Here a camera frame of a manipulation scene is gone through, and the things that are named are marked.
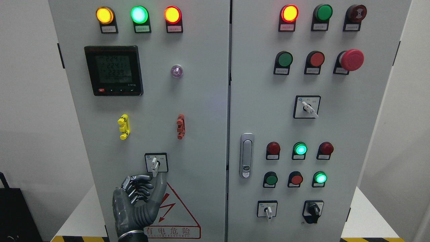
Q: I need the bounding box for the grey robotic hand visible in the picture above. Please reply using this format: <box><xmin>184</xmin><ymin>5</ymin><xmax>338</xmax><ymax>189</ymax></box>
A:
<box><xmin>112</xmin><ymin>173</ymin><xmax>167</xmax><ymax>238</ymax></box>

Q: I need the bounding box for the white rotary selector switch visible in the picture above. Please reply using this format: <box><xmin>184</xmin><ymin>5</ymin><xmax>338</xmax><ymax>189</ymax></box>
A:
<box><xmin>257</xmin><ymin>200</ymin><xmax>278</xmax><ymax>221</ymax></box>
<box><xmin>144</xmin><ymin>153</ymin><xmax>169</xmax><ymax>178</ymax></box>
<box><xmin>293</xmin><ymin>95</ymin><xmax>321</xmax><ymax>119</ymax></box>

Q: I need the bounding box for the small purple dome light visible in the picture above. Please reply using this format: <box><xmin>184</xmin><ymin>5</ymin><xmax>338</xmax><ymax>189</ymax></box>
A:
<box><xmin>170</xmin><ymin>65</ymin><xmax>184</xmax><ymax>78</ymax></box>

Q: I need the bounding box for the red electric hazard warning sign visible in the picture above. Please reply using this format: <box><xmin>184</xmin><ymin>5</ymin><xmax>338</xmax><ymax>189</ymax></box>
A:
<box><xmin>145</xmin><ymin>184</ymin><xmax>202</xmax><ymax>240</ymax></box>

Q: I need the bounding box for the black bag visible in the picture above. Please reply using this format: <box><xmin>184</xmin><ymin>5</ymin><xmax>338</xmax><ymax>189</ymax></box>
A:
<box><xmin>0</xmin><ymin>172</ymin><xmax>42</xmax><ymax>242</ymax></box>

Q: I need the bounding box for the left grey cabinet door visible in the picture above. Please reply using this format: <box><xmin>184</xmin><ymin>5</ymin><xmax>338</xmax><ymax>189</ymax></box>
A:
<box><xmin>49</xmin><ymin>0</ymin><xmax>230</xmax><ymax>242</ymax></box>

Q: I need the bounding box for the grey cabinet door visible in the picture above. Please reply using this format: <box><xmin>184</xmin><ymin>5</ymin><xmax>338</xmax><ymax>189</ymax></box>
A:
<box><xmin>49</xmin><ymin>0</ymin><xmax>230</xmax><ymax>242</ymax></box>
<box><xmin>227</xmin><ymin>0</ymin><xmax>411</xmax><ymax>242</ymax></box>

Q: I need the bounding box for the black digital power meter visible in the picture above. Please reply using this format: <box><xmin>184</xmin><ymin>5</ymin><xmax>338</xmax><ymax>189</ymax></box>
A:
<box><xmin>84</xmin><ymin>45</ymin><xmax>144</xmax><ymax>96</ymax></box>

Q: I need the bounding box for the dark red indicator light left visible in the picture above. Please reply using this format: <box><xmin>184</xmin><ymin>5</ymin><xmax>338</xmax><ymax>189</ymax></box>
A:
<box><xmin>266</xmin><ymin>142</ymin><xmax>281</xmax><ymax>160</ymax></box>

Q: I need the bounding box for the dark red indicator light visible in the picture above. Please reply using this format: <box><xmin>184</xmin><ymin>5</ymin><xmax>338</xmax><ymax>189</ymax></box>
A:
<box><xmin>266</xmin><ymin>142</ymin><xmax>281</xmax><ymax>160</ymax></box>
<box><xmin>316</xmin><ymin>142</ymin><xmax>334</xmax><ymax>160</ymax></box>

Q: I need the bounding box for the red push button lower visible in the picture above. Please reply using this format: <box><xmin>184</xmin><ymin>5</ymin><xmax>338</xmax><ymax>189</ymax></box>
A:
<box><xmin>287</xmin><ymin>171</ymin><xmax>303</xmax><ymax>188</ymax></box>

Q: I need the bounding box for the red push button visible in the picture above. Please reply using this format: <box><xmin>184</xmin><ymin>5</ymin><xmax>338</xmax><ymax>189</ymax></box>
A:
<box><xmin>304</xmin><ymin>51</ymin><xmax>325</xmax><ymax>75</ymax></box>
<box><xmin>287</xmin><ymin>171</ymin><xmax>303</xmax><ymax>188</ymax></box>

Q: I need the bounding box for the lit green indicator light middle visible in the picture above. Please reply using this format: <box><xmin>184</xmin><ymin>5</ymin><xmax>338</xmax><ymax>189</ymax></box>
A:
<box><xmin>291</xmin><ymin>142</ymin><xmax>307</xmax><ymax>160</ymax></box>

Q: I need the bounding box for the lit green push button lower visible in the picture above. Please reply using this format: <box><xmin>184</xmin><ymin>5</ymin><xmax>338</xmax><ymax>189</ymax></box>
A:
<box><xmin>312</xmin><ymin>171</ymin><xmax>328</xmax><ymax>188</ymax></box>

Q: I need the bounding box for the green indicator light top left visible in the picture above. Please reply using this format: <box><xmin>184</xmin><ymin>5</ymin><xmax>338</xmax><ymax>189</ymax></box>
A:
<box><xmin>130</xmin><ymin>5</ymin><xmax>152</xmax><ymax>33</ymax></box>

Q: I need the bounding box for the yellow indicator light top left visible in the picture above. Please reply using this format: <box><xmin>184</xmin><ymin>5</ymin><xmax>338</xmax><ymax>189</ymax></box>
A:
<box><xmin>95</xmin><ymin>6</ymin><xmax>118</xmax><ymax>34</ymax></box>

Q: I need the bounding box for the red-rimmed lit indicator light left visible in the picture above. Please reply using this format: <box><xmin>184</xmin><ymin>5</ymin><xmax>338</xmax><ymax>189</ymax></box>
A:
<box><xmin>164</xmin><ymin>5</ymin><xmax>183</xmax><ymax>33</ymax></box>

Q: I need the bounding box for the dark red indicator light right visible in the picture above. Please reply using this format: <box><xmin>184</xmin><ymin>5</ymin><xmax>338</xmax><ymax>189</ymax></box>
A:
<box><xmin>316</xmin><ymin>142</ymin><xmax>334</xmax><ymax>160</ymax></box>

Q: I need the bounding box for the green push button upper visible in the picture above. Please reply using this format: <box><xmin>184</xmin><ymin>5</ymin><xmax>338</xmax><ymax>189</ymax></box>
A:
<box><xmin>273</xmin><ymin>51</ymin><xmax>293</xmax><ymax>75</ymax></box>

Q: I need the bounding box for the right grey cabinet door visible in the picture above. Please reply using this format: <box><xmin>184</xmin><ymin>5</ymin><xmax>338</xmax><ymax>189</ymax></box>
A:
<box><xmin>227</xmin><ymin>0</ymin><xmax>411</xmax><ymax>242</ymax></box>

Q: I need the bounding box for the white platform base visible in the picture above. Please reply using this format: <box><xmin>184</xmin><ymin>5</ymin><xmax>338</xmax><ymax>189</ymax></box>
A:
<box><xmin>53</xmin><ymin>185</ymin><xmax>404</xmax><ymax>242</ymax></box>

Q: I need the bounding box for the red push button upper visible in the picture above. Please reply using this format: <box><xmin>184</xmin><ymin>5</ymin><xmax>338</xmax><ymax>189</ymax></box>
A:
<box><xmin>304</xmin><ymin>51</ymin><xmax>325</xmax><ymax>75</ymax></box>

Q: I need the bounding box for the red lit indicator light right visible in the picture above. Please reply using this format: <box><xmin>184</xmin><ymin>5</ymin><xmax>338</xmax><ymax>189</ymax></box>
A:
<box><xmin>278</xmin><ymin>4</ymin><xmax>299</xmax><ymax>32</ymax></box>

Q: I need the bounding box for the red mushroom emergency stop button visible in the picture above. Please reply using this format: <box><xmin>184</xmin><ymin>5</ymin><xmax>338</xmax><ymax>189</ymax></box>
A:
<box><xmin>333</xmin><ymin>49</ymin><xmax>364</xmax><ymax>75</ymax></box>

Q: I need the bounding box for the dark green indicator light top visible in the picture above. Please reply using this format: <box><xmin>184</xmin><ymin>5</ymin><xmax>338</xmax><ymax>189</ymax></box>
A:
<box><xmin>311</xmin><ymin>4</ymin><xmax>333</xmax><ymax>32</ymax></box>

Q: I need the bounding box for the dark red buzzer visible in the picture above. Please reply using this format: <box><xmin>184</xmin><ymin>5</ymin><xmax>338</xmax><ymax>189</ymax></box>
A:
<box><xmin>343</xmin><ymin>4</ymin><xmax>367</xmax><ymax>32</ymax></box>

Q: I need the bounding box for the silver door lock handle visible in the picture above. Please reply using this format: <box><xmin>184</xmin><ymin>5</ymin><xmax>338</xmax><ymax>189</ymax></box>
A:
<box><xmin>239</xmin><ymin>133</ymin><xmax>254</xmax><ymax>178</ymax></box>

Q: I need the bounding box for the black rotary knob switch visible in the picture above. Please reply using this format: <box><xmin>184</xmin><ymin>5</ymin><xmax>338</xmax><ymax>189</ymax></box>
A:
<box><xmin>302</xmin><ymin>200</ymin><xmax>324</xmax><ymax>224</ymax></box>

